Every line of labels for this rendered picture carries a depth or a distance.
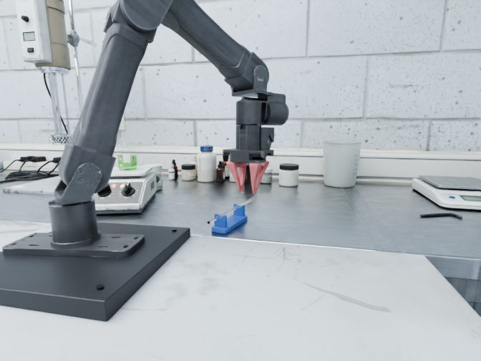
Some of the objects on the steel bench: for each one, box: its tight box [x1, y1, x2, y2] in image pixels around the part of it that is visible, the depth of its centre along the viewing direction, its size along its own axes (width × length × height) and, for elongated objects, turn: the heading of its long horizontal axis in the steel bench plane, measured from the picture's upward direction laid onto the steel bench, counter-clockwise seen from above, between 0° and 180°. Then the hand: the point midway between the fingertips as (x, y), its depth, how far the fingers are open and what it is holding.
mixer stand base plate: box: [3, 176, 61, 195], centre depth 104 cm, size 30×20×1 cm, turn 168°
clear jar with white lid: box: [142, 164, 163, 191], centre depth 94 cm, size 6×6×8 cm
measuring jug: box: [323, 140, 362, 188], centre depth 102 cm, size 18×13×15 cm
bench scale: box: [412, 175, 481, 210], centre depth 83 cm, size 19×26×5 cm
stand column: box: [68, 0, 84, 115], centre depth 109 cm, size 3×3×70 cm
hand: (248, 189), depth 68 cm, fingers open, 3 cm apart
